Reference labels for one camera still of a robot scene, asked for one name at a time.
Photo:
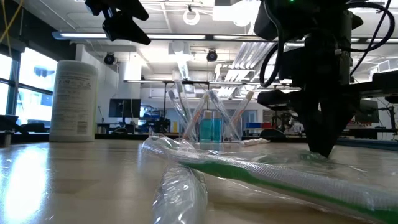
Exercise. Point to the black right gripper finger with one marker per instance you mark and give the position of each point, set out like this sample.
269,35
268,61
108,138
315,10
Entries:
314,124
335,124

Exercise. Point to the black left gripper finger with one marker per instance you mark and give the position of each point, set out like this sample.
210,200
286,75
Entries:
118,6
124,29

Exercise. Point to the orange toothbrush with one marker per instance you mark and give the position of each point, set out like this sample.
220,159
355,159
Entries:
256,142

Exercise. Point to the red toothbrush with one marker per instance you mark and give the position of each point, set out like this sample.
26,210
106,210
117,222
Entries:
244,104

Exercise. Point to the blue toothbrush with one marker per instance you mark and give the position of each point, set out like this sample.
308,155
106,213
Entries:
183,99
177,107

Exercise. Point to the small blue mouthwash bottle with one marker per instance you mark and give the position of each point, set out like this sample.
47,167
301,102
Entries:
217,129
206,129

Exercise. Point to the pink toothbrush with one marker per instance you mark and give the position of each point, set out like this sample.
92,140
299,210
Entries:
196,116

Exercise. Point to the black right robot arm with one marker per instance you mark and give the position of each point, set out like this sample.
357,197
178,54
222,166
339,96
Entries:
311,18

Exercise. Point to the black background robot arm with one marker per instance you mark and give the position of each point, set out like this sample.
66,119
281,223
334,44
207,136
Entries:
284,119

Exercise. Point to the black monitor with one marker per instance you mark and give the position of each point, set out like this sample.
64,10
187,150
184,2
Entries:
367,110
124,108

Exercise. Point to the long ceiling light bar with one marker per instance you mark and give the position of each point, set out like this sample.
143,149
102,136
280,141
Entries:
87,35

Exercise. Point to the red storage bin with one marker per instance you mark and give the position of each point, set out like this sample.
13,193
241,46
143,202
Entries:
266,125

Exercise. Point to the blue storage bin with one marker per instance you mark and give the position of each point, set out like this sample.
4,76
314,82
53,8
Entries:
253,125

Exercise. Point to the clear acrylic organizer holder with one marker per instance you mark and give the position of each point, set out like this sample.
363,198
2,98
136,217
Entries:
227,137

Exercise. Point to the white wipes canister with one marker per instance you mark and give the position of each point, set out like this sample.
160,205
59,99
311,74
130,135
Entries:
73,102

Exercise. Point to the large window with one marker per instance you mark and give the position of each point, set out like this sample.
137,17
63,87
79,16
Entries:
34,77

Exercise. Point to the black ceiling camera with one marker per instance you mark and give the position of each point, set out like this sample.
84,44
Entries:
109,58
212,55

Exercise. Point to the black background workstation frame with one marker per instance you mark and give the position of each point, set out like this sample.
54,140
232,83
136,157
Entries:
186,82

